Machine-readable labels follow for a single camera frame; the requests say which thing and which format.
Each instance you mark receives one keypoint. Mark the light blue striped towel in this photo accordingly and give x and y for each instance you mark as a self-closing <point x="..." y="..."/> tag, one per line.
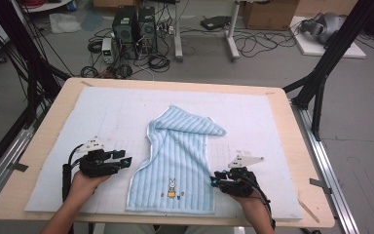
<point x="175" y="162"/>

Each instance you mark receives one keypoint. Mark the grey tape strip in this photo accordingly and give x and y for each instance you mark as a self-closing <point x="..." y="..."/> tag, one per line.
<point x="319" y="184"/>

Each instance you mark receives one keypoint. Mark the large cardboard box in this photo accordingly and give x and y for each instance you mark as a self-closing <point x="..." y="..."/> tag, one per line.
<point x="269" y="14"/>

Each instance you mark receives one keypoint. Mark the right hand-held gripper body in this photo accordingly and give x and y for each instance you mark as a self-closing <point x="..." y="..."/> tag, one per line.
<point x="240" y="185"/>

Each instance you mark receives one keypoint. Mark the black frame stand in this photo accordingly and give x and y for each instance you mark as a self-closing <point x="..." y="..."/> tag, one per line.
<point x="331" y="55"/>
<point x="29" y="65"/>

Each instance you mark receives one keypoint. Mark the flat black device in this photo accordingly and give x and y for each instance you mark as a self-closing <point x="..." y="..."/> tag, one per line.
<point x="214" y="22"/>

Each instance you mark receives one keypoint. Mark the clear plastic bag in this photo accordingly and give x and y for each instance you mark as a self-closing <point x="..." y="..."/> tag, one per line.
<point x="63" y="23"/>

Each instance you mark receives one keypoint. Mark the grey headset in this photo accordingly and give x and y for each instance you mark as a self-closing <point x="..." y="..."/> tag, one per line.
<point x="328" y="26"/>

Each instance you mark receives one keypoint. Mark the aluminium rail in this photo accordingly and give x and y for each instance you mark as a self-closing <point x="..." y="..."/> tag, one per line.
<point x="3" y="165"/>
<point x="328" y="175"/>

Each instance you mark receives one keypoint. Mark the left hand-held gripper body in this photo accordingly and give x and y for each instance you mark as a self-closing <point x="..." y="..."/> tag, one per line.
<point x="97" y="165"/>

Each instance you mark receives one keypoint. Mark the thin wooden stick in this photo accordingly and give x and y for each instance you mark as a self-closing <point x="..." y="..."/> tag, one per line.
<point x="308" y="211"/>

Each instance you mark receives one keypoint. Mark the white floor board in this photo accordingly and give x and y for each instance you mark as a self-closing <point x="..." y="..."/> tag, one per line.
<point x="311" y="48"/>

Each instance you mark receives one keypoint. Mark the person's right hand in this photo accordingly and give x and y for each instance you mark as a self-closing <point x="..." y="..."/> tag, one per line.
<point x="250" y="204"/>

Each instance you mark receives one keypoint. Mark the black tape strip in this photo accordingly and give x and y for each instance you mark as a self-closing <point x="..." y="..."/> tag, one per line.
<point x="19" y="167"/>

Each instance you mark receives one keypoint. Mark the slim black computer tower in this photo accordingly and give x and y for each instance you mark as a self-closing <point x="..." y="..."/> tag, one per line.
<point x="147" y="29"/>

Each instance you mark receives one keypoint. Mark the person's left hand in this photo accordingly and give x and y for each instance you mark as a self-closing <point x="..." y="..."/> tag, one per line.
<point x="84" y="188"/>

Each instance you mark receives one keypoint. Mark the large black computer tower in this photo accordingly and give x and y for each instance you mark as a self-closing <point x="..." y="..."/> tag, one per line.
<point x="125" y="32"/>

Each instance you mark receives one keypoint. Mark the grey bench power supply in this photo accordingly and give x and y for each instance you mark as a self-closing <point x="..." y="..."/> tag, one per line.
<point x="107" y="50"/>

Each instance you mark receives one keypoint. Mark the white foam mat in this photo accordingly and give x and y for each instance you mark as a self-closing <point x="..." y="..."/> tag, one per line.
<point x="78" y="113"/>

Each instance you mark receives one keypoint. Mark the white desk leg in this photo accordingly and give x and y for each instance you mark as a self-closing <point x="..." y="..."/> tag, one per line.
<point x="178" y="32"/>
<point x="232" y="35"/>

